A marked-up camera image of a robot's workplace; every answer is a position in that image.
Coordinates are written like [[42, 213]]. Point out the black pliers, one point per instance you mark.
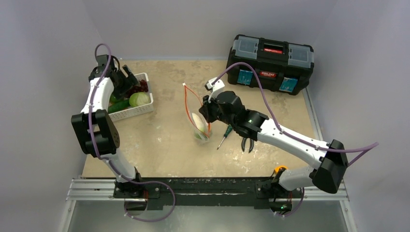
[[249, 142]]

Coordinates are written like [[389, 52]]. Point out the black toolbox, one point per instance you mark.
[[274, 65]]

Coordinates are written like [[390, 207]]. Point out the red grape bunch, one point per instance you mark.
[[142, 87]]

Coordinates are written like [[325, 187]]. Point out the green handled screwdriver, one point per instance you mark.
[[227, 132]]

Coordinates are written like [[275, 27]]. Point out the green cabbage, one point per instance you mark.
[[139, 99]]

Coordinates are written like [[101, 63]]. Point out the white perforated basket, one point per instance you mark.
[[139, 110]]

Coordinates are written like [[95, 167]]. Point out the white radish with leaves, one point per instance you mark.
[[201, 130]]

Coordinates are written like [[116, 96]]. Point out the green cucumber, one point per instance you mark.
[[118, 106]]

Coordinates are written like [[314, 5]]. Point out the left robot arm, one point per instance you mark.
[[95, 130]]

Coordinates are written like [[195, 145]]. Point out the yellow handled tool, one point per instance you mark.
[[280, 169]]

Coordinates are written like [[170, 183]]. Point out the clear zip bag orange zipper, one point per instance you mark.
[[192, 104]]

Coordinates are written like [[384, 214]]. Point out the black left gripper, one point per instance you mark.
[[129, 83]]

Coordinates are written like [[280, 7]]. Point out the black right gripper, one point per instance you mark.
[[210, 111]]

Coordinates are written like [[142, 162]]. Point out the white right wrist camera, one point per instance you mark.
[[215, 86]]

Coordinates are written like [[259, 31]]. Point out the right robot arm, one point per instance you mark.
[[327, 162]]

